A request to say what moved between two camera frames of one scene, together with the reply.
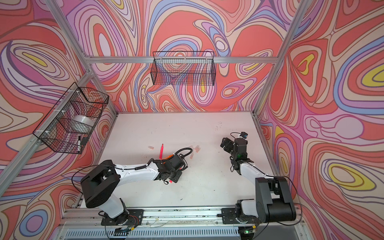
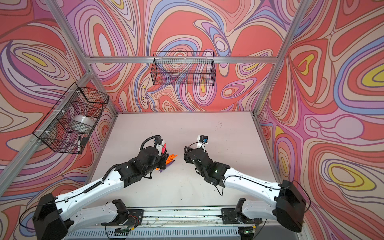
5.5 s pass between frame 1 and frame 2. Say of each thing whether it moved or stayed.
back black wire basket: stayed
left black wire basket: stayed
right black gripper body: moved
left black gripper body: moved
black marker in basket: stayed
